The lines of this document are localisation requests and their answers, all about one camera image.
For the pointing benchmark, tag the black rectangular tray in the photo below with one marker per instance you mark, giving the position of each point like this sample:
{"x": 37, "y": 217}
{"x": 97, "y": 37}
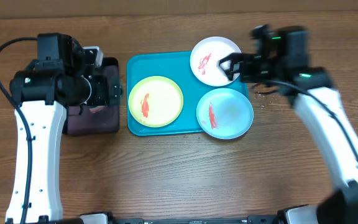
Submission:
{"x": 80, "y": 121}

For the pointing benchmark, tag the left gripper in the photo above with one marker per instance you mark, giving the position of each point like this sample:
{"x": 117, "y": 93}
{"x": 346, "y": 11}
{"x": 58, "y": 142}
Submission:
{"x": 100, "y": 94}

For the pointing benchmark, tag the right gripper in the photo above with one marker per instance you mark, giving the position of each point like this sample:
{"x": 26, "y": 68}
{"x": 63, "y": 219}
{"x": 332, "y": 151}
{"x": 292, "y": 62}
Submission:
{"x": 247, "y": 65}

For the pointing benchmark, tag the white plate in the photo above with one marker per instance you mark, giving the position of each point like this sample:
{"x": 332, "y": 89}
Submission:
{"x": 205, "y": 57}

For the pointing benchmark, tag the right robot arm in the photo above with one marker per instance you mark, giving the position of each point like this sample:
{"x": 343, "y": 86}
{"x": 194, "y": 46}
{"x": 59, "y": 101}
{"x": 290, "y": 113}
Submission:
{"x": 282, "y": 62}

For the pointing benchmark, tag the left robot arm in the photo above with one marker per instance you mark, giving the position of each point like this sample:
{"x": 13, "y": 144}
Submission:
{"x": 67, "y": 90}

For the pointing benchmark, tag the light blue plate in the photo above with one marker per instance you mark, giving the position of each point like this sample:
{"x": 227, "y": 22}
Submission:
{"x": 224, "y": 113}

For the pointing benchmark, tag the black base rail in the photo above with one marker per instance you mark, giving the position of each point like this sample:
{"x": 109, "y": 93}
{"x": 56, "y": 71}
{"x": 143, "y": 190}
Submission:
{"x": 108, "y": 218}

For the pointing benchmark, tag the yellow-green plate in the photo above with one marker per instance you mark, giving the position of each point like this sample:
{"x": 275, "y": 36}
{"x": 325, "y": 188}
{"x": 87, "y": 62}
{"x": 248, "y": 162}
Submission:
{"x": 155, "y": 101}

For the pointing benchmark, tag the teal plastic tray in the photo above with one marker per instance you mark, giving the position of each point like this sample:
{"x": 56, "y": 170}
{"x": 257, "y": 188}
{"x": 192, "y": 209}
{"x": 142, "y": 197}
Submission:
{"x": 175, "y": 66}

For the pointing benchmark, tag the green and red sponge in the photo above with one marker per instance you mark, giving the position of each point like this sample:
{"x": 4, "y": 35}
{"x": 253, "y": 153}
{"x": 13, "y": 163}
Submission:
{"x": 97, "y": 109}

